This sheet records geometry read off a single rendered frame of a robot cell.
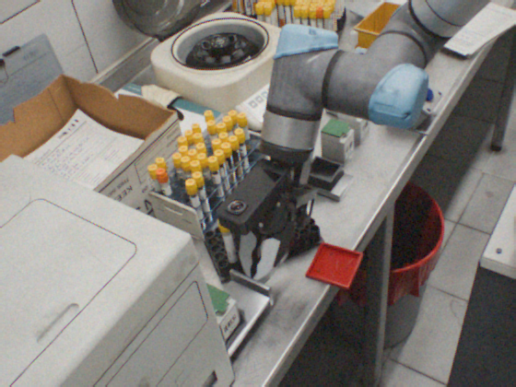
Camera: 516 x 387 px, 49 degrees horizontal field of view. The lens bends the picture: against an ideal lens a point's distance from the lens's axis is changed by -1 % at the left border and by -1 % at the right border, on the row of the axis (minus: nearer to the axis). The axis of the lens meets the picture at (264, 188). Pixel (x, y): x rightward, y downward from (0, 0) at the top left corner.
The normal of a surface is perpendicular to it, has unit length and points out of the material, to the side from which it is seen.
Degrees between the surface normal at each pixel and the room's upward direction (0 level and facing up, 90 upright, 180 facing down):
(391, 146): 0
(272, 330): 0
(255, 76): 90
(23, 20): 90
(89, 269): 0
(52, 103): 88
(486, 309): 90
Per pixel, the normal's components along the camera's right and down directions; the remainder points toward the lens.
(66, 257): -0.11, -0.71
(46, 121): 0.83, 0.29
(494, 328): -0.54, 0.63
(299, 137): 0.21, 0.36
